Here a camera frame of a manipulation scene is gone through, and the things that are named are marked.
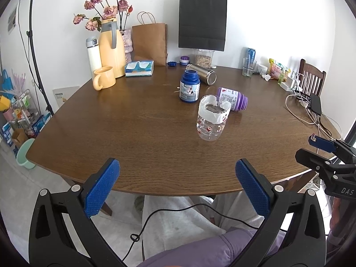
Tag pink flower bouquet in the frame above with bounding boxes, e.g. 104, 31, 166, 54
73, 0, 134, 32

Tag clear drinking glass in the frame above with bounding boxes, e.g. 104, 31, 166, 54
242, 57, 257, 77

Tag black paper bag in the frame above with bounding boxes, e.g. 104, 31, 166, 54
178, 0, 227, 52

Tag black power bank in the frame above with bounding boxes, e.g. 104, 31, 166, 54
310, 93, 322, 115

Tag pink vase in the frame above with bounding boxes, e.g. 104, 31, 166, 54
120, 29, 134, 64

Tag blue tissue box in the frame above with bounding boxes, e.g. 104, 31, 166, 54
125, 60, 154, 77

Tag wooden chair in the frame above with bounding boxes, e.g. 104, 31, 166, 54
298, 59, 327, 97

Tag purple pill bottle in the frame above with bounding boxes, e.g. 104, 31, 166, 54
216, 87, 249, 113

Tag yellow mug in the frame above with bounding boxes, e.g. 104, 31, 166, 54
93, 66, 116, 91

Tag wall poster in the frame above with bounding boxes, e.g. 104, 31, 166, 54
6, 0, 20, 35

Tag stainless steel tumbler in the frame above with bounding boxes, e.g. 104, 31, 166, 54
186, 63, 217, 85

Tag brown paper bag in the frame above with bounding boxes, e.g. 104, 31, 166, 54
132, 12, 168, 67

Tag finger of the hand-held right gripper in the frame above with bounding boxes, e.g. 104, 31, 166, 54
295, 149, 356, 178
309, 134, 356, 163

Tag grey slipper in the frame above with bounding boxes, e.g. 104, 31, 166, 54
134, 195, 146, 211

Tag blue gift bag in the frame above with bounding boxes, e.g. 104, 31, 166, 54
0, 69, 13, 93

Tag wire storage rack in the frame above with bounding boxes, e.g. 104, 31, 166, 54
0, 89, 52, 148

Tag white power strip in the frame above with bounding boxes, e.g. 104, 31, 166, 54
280, 72, 301, 92

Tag black light stand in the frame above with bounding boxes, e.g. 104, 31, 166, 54
17, 0, 55, 116

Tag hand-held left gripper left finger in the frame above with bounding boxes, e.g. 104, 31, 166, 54
28, 158, 131, 267

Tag yellow thermos jug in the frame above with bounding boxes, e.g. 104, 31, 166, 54
99, 18, 126, 79

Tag clear cereal container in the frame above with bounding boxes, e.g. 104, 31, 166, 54
194, 49, 216, 69

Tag white thermos bottle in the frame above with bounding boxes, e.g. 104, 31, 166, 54
86, 37, 102, 80

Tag clear plastic cup white band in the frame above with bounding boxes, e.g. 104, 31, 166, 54
196, 95, 231, 142

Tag blue supplement bottle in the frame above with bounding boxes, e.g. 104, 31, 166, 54
179, 70, 201, 103

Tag colourful snack packet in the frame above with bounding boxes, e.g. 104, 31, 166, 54
268, 58, 291, 79

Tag black cable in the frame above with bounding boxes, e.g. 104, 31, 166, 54
130, 202, 287, 262

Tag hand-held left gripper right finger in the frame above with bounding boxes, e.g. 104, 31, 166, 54
231, 158, 326, 267

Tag white charging cables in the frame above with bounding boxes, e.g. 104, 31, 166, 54
284, 74, 343, 140

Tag person's purple shirt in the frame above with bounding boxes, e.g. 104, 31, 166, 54
136, 227, 287, 267

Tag green plastic bucket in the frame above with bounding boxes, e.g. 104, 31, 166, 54
16, 138, 36, 170

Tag person's grey pants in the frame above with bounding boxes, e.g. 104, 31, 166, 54
141, 191, 279, 260

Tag person's right forearm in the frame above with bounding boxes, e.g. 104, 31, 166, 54
327, 197, 356, 259

